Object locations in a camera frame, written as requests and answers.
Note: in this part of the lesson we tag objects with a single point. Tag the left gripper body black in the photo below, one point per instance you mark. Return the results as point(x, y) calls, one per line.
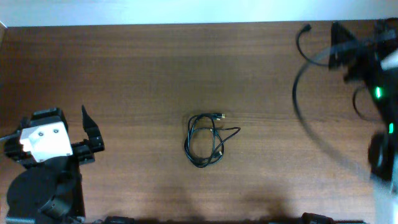
point(79, 150)

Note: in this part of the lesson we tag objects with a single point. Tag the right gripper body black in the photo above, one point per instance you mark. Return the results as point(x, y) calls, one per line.
point(354, 64)

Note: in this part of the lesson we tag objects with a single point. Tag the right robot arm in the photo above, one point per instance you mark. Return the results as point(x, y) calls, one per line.
point(382, 151)

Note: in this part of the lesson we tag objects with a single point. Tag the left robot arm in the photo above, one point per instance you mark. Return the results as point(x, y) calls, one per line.
point(50, 188)

